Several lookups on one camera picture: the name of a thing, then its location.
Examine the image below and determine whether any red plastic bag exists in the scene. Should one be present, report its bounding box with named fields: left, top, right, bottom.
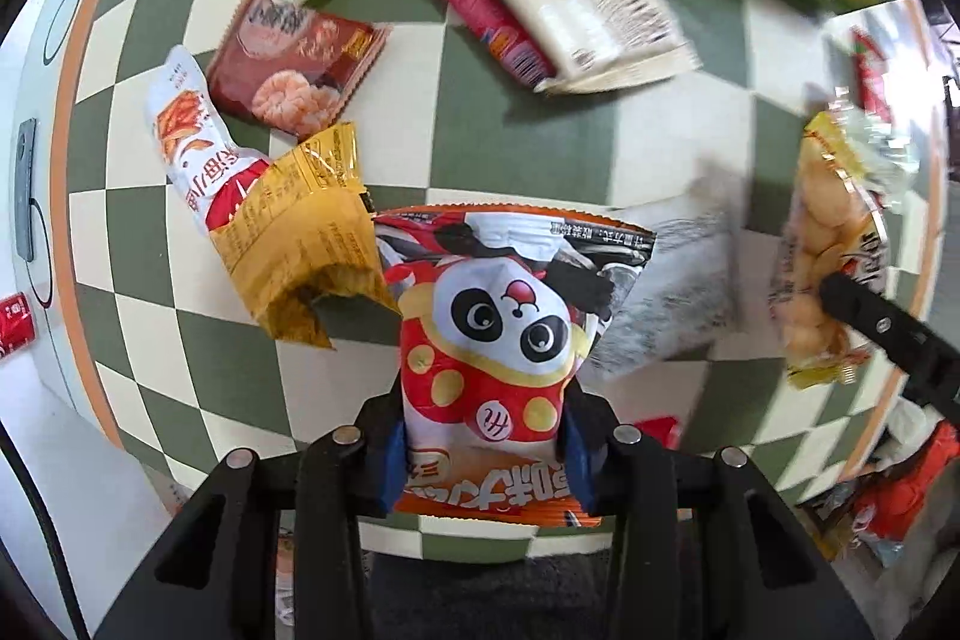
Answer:
left=855, top=422, right=960, bottom=543

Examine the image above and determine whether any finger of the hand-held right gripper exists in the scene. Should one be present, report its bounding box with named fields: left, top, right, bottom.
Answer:
left=817, top=272, right=960, bottom=438

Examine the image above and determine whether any panda print snack packet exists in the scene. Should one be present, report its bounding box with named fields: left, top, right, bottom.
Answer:
left=373, top=203, right=659, bottom=530

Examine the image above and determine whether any small red packet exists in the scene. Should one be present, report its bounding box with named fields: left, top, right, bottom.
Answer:
left=847, top=29, right=897, bottom=124

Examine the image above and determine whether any white and orange snack packet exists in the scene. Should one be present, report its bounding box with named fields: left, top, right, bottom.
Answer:
left=145, top=45, right=275, bottom=251

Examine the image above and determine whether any dark red snack packet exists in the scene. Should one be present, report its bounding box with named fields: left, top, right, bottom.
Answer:
left=206, top=0, right=395, bottom=135

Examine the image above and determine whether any silver snack packet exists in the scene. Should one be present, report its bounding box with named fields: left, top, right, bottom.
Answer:
left=585, top=160, right=751, bottom=386

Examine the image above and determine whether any red spicy strip packet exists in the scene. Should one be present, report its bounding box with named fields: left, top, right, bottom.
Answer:
left=636, top=413, right=681, bottom=451

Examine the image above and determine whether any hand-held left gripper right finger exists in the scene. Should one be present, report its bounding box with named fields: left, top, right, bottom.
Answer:
left=559, top=381, right=875, bottom=640

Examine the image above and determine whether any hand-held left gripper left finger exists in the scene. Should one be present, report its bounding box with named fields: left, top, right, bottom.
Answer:
left=86, top=385, right=411, bottom=640

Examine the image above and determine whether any grey flat device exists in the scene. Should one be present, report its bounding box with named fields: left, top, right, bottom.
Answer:
left=13, top=119, right=38, bottom=262

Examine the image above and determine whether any green checkered mat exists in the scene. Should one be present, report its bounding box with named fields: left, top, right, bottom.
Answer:
left=49, top=0, right=946, bottom=536

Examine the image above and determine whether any clear yellow snack packet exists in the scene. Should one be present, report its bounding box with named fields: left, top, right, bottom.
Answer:
left=769, top=104, right=912, bottom=390

